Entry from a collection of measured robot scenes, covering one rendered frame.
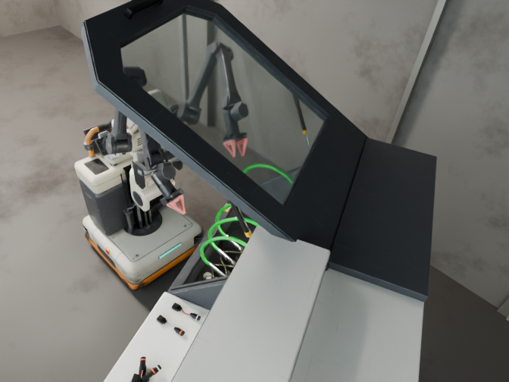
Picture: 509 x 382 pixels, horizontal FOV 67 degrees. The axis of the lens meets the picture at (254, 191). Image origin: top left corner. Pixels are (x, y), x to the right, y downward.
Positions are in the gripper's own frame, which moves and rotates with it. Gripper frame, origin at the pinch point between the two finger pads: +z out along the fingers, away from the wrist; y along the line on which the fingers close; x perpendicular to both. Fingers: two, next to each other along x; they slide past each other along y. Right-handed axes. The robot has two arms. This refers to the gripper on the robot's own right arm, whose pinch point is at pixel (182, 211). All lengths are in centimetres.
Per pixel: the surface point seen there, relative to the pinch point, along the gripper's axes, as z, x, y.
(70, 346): 43, -44, -127
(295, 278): 21, -22, 68
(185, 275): 24.6, -9.4, -12.3
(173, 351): 37, -38, 4
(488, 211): 117, 163, 43
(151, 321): 26.7, -34.6, -6.2
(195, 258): 22.2, 0.1, -14.5
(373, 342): 43, -21, 78
